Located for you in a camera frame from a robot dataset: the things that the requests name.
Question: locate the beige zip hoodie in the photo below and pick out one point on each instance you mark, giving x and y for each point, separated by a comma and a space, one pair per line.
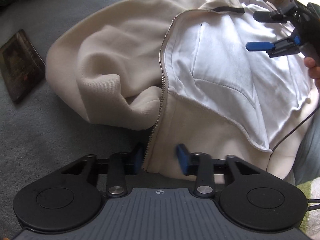
181, 68

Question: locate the person right hand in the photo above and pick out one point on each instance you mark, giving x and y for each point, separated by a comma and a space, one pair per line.
313, 70

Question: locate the grey-blue bed blanket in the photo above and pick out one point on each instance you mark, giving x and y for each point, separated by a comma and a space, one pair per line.
42, 134

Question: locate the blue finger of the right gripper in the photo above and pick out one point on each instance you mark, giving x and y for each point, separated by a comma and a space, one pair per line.
287, 46
269, 16

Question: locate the black smartphone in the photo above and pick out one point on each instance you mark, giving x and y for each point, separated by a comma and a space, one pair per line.
22, 68

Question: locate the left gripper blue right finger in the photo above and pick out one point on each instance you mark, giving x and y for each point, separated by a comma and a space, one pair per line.
187, 160

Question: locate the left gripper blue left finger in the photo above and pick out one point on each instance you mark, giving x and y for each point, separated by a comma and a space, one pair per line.
138, 159

